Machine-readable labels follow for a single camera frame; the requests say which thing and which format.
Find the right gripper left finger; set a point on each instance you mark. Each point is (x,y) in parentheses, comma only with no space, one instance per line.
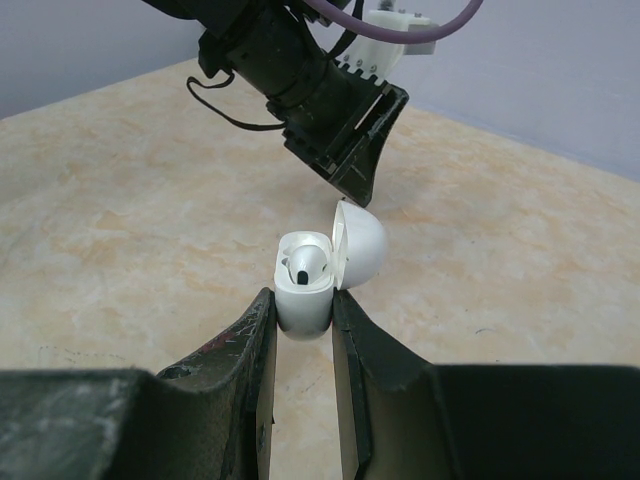
(207,416)

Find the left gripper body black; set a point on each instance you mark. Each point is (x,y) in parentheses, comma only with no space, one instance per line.
(346,153)

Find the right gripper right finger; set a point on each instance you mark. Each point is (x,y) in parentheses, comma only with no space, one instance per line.
(402,417)

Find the white earbud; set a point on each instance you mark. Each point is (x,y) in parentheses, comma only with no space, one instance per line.
(306,264)

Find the white earbud case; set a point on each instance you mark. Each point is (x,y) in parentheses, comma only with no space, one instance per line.
(355,251)

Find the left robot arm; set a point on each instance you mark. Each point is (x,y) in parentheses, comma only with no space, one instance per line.
(269,45)

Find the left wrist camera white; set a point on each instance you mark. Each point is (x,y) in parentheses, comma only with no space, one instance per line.
(374,60)

